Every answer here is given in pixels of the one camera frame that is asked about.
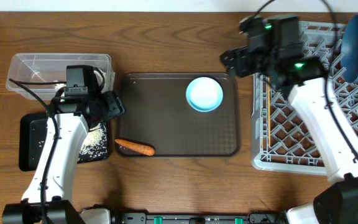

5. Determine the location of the orange carrot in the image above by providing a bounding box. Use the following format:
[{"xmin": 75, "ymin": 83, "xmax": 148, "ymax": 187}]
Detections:
[{"xmin": 114, "ymin": 139, "xmax": 155, "ymax": 156}]

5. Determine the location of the light blue rice bowl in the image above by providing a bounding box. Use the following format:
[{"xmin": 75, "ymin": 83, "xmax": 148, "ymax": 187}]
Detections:
[{"xmin": 185, "ymin": 77, "xmax": 223, "ymax": 113}]

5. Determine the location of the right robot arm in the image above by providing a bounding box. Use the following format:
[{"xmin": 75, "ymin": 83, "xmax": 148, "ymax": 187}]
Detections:
[{"xmin": 220, "ymin": 47, "xmax": 358, "ymax": 223}]

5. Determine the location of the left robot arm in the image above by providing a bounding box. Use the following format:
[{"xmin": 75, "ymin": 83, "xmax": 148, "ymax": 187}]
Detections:
[{"xmin": 2, "ymin": 88, "xmax": 125, "ymax": 223}]

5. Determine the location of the clear plastic waste bin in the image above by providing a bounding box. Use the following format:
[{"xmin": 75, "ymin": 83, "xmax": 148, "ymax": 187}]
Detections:
[{"xmin": 7, "ymin": 53, "xmax": 115, "ymax": 101}]

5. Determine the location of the grey dishwasher rack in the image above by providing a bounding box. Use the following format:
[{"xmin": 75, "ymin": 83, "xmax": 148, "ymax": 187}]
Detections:
[{"xmin": 251, "ymin": 21, "xmax": 358, "ymax": 175}]

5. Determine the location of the crumpled white tissue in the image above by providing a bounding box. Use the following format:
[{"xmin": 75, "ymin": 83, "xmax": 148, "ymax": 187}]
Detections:
[{"xmin": 94, "ymin": 68, "xmax": 106, "ymax": 91}]

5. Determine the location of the spilled white rice pile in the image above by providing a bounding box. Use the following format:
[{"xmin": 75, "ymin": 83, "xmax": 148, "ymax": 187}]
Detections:
[{"xmin": 80, "ymin": 123, "xmax": 108, "ymax": 158}]

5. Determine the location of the brown serving tray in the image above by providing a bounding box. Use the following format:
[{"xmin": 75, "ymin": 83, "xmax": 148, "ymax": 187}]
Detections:
[{"xmin": 116, "ymin": 73, "xmax": 241, "ymax": 157}]

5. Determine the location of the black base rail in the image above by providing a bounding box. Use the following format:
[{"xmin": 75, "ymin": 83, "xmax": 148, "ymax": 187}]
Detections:
[{"xmin": 82, "ymin": 205, "xmax": 288, "ymax": 224}]

